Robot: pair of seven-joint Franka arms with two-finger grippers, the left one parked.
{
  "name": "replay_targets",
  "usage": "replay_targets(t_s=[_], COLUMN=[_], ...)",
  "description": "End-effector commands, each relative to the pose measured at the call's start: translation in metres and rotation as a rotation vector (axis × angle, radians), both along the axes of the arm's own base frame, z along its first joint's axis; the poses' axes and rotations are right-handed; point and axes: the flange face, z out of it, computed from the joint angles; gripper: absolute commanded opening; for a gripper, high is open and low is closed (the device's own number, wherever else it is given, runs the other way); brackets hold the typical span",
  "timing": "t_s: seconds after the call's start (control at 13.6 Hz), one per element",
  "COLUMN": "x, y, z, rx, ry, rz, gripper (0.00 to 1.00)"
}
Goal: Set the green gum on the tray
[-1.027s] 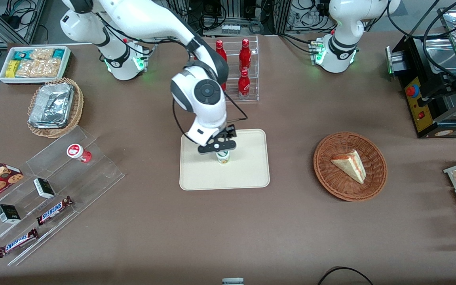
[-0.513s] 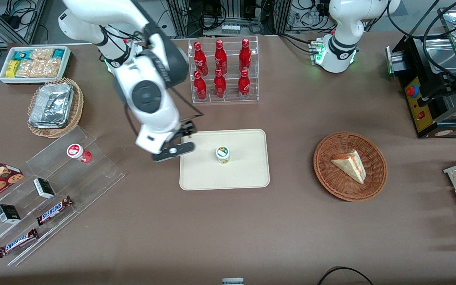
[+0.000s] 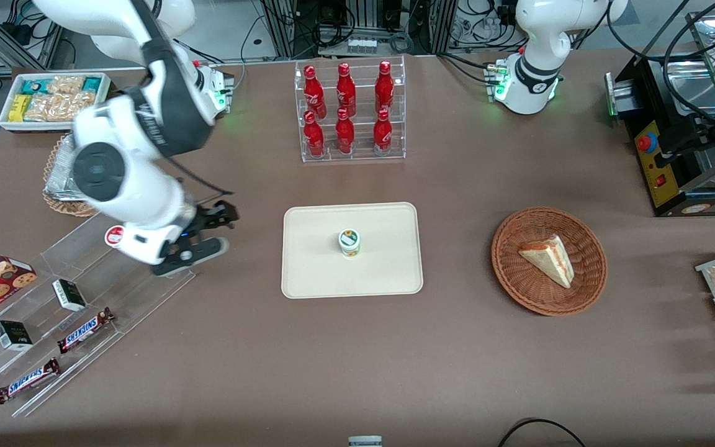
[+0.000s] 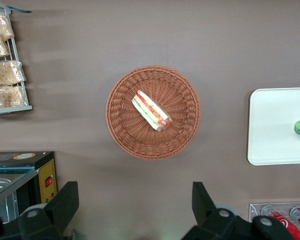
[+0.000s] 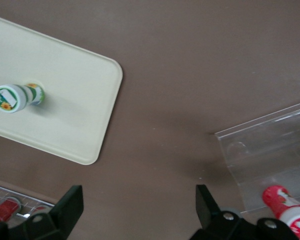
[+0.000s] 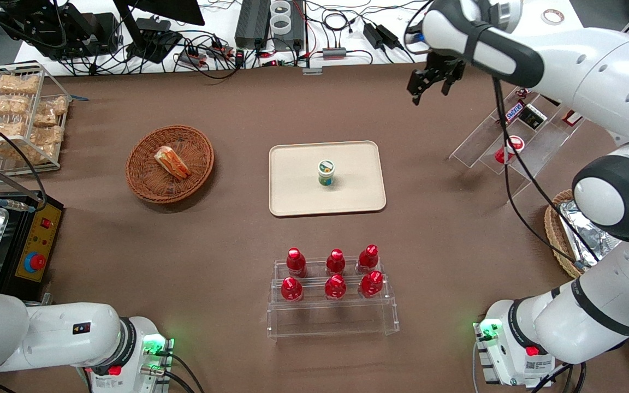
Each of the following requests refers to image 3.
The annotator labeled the clear acrylic bottle rack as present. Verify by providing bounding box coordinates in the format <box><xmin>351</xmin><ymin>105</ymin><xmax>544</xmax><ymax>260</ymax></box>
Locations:
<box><xmin>294</xmin><ymin>56</ymin><xmax>407</xmax><ymax>163</ymax></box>

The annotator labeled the light wicker basket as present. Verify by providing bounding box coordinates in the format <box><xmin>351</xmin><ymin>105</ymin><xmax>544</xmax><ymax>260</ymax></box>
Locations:
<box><xmin>42</xmin><ymin>133</ymin><xmax>101</xmax><ymax>218</ymax></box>

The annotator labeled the brown wicker basket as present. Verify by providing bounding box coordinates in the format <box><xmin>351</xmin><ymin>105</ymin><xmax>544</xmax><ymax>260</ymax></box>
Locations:
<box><xmin>491</xmin><ymin>206</ymin><xmax>608</xmax><ymax>317</ymax></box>

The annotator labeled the red soda bottle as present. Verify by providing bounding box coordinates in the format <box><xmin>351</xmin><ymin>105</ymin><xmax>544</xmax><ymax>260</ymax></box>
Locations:
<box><xmin>375</xmin><ymin>60</ymin><xmax>395</xmax><ymax>114</ymax></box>
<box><xmin>304</xmin><ymin>65</ymin><xmax>327</xmax><ymax>119</ymax></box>
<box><xmin>304</xmin><ymin>111</ymin><xmax>326</xmax><ymax>158</ymax></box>
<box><xmin>336</xmin><ymin>62</ymin><xmax>357</xmax><ymax>117</ymax></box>
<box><xmin>373</xmin><ymin>109</ymin><xmax>393</xmax><ymax>154</ymax></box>
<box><xmin>335</xmin><ymin>109</ymin><xmax>356</xmax><ymax>155</ymax></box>

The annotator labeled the cream plastic tray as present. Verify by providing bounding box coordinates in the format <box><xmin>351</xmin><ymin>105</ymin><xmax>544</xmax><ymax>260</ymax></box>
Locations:
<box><xmin>281</xmin><ymin>202</ymin><xmax>425</xmax><ymax>300</ymax></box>

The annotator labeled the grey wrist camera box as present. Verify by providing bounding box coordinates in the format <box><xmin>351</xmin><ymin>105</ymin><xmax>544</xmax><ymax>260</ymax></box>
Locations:
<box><xmin>151</xmin><ymin>238</ymin><xmax>231</xmax><ymax>276</ymax></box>

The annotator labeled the green gum container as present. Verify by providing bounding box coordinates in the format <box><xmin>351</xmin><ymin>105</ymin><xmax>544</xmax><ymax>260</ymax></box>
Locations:
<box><xmin>338</xmin><ymin>228</ymin><xmax>361</xmax><ymax>260</ymax></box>

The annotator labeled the triangular sandwich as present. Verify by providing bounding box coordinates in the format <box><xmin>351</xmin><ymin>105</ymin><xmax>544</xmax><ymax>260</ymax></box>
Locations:
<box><xmin>518</xmin><ymin>234</ymin><xmax>575</xmax><ymax>289</ymax></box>

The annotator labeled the clear acrylic tiered stand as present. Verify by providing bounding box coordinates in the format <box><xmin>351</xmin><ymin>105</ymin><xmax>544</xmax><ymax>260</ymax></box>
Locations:
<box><xmin>0</xmin><ymin>214</ymin><xmax>197</xmax><ymax>418</ymax></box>

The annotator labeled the white snack bin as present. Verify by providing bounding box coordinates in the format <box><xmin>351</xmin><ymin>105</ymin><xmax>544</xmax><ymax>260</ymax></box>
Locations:
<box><xmin>0</xmin><ymin>71</ymin><xmax>113</xmax><ymax>133</ymax></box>

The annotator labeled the small black box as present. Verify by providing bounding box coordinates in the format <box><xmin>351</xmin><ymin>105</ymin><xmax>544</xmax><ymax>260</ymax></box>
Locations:
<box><xmin>0</xmin><ymin>320</ymin><xmax>34</xmax><ymax>352</ymax></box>
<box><xmin>52</xmin><ymin>279</ymin><xmax>88</xmax><ymax>312</ymax></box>

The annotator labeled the yellow snack packet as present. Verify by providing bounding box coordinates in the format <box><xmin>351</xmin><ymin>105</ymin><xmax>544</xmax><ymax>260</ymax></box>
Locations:
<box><xmin>9</xmin><ymin>94</ymin><xmax>32</xmax><ymax>123</ymax></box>

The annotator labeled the black machine with yellow panel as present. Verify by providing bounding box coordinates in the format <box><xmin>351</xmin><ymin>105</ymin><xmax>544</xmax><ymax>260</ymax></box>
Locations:
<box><xmin>606</xmin><ymin>53</ymin><xmax>715</xmax><ymax>218</ymax></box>

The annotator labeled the black cable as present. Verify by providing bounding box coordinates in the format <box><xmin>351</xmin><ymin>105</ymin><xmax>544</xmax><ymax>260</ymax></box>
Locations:
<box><xmin>497</xmin><ymin>418</ymin><xmax>588</xmax><ymax>447</ymax></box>

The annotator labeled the Snickers chocolate bar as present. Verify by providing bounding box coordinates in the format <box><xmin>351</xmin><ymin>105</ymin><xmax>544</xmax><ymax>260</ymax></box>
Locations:
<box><xmin>56</xmin><ymin>307</ymin><xmax>116</xmax><ymax>354</ymax></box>
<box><xmin>0</xmin><ymin>358</ymin><xmax>61</xmax><ymax>405</ymax></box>

